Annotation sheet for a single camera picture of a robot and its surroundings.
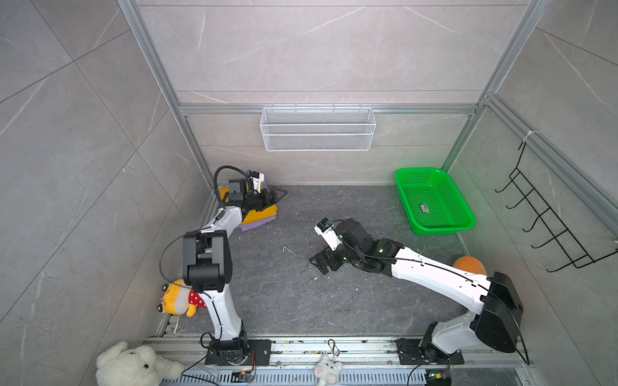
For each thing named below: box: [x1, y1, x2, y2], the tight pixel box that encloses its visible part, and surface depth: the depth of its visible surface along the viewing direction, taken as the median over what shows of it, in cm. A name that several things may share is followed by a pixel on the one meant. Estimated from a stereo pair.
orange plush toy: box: [453, 255, 487, 276], surface depth 87 cm
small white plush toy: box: [313, 353, 343, 386], surface depth 69 cm
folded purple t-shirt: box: [238, 214, 277, 232], surface depth 106 cm
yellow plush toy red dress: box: [156, 279, 208, 318], surface depth 79 cm
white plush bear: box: [94, 340, 185, 386], surface depth 57 cm
